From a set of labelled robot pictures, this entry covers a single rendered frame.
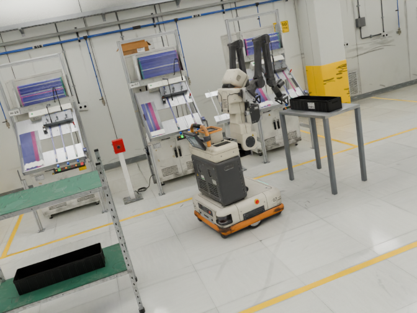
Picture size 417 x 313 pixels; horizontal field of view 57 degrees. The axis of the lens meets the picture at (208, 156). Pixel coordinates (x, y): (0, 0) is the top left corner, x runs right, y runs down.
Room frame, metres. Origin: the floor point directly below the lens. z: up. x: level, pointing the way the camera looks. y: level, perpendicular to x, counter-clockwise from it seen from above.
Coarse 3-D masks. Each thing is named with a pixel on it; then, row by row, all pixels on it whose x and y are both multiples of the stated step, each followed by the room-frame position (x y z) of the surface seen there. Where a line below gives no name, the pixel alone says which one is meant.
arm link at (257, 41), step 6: (258, 36) 3.41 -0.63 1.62; (258, 42) 3.35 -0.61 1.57; (258, 48) 3.36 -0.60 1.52; (258, 54) 3.35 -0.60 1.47; (258, 60) 3.35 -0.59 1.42; (258, 66) 3.34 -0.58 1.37; (258, 72) 3.34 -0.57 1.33; (258, 78) 3.33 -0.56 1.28; (258, 84) 3.30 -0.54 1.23; (264, 84) 3.33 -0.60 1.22
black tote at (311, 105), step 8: (304, 96) 4.12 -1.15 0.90; (312, 96) 4.00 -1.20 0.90; (320, 96) 3.89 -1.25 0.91; (328, 96) 3.79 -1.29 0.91; (336, 96) 3.69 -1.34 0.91; (296, 104) 4.00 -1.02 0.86; (304, 104) 3.88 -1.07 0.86; (312, 104) 3.77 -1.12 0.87; (320, 104) 3.67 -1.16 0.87; (328, 104) 3.58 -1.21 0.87; (336, 104) 3.62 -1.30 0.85
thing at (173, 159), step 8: (176, 136) 4.92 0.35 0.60; (152, 144) 4.84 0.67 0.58; (160, 144) 4.86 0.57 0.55; (168, 144) 4.89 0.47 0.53; (176, 144) 4.91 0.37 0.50; (184, 144) 4.94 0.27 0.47; (160, 152) 4.85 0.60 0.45; (168, 152) 4.88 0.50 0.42; (176, 152) 4.90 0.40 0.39; (184, 152) 4.93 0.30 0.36; (160, 160) 4.85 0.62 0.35; (168, 160) 4.87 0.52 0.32; (176, 160) 4.90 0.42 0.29; (184, 160) 4.93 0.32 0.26; (160, 168) 4.84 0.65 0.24; (168, 168) 4.88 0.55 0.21; (176, 168) 4.89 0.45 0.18; (184, 168) 4.92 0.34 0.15; (192, 168) 4.95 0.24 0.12; (160, 176) 4.84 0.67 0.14; (168, 176) 4.86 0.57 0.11; (176, 176) 4.89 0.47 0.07
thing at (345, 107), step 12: (348, 108) 3.59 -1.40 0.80; (360, 108) 3.65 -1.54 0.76; (312, 120) 4.24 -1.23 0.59; (324, 120) 3.48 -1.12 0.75; (360, 120) 3.64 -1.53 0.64; (312, 132) 4.27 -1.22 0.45; (324, 132) 3.50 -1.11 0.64; (360, 132) 3.64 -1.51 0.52; (288, 144) 4.08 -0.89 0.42; (360, 144) 3.64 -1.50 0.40; (288, 156) 4.07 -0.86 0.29; (360, 156) 3.66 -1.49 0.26; (288, 168) 4.10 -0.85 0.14; (336, 192) 3.48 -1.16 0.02
